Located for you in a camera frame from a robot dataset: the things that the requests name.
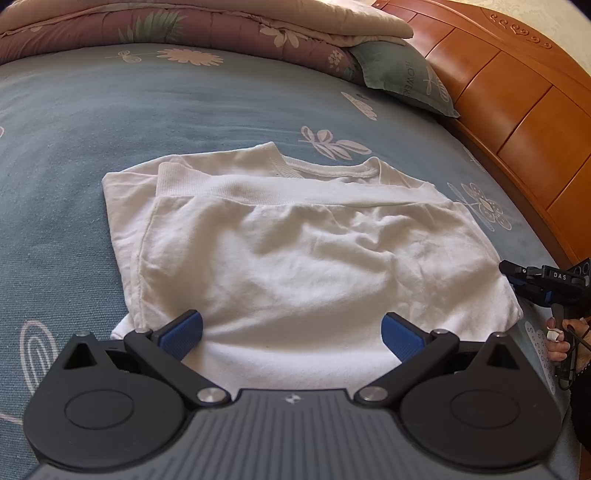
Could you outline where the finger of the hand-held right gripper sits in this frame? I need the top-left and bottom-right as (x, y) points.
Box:
(499, 260), (532, 284)
(512, 282), (553, 307)

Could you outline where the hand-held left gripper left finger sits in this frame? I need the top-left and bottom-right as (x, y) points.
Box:
(60, 311), (232, 409)

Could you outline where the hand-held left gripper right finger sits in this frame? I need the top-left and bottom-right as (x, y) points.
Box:
(353, 313), (528, 409)

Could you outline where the white printed sweatshirt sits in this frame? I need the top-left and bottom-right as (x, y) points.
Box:
(102, 142), (525, 393)

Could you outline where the person's right hand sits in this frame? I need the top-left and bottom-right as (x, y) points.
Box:
(546, 316), (591, 370)

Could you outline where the wooden headboard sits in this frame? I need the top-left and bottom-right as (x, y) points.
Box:
(372, 0), (591, 268)

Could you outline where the grey-green flower pillow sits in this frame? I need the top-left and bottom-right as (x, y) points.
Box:
(348, 41), (461, 118)

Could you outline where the folded pink floral quilt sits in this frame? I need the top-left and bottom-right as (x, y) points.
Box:
(0, 0), (414, 79)

